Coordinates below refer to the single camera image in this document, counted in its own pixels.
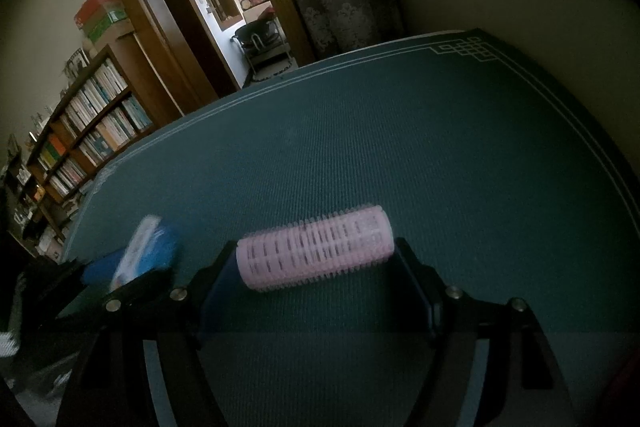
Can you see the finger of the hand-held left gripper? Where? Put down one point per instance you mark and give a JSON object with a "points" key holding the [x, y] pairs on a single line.
{"points": [[142, 284], [100, 269]]}

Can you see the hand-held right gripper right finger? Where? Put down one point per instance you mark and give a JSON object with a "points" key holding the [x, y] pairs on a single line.
{"points": [[425, 302]]}

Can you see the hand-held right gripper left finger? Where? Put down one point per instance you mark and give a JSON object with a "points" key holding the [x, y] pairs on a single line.
{"points": [[220, 302]]}

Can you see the blue and white box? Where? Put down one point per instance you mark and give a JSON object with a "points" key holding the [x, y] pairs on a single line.
{"points": [[150, 247]]}

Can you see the long pink hair roller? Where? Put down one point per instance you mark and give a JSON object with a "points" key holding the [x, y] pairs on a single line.
{"points": [[315, 247]]}

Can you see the green desktop mat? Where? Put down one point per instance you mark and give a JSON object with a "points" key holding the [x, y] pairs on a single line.
{"points": [[375, 132]]}

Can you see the wooden bookshelf with books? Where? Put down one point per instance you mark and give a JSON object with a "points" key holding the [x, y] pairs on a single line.
{"points": [[85, 137]]}

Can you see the stack of coloured boxes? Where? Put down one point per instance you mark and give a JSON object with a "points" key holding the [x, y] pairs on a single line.
{"points": [[102, 17]]}

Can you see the black chair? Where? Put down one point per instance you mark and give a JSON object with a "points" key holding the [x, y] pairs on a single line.
{"points": [[260, 44]]}

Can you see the beige sofa backrest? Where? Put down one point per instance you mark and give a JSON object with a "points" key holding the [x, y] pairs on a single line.
{"points": [[525, 7]]}

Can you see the wooden door frame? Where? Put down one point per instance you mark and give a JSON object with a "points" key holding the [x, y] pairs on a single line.
{"points": [[145, 22]]}

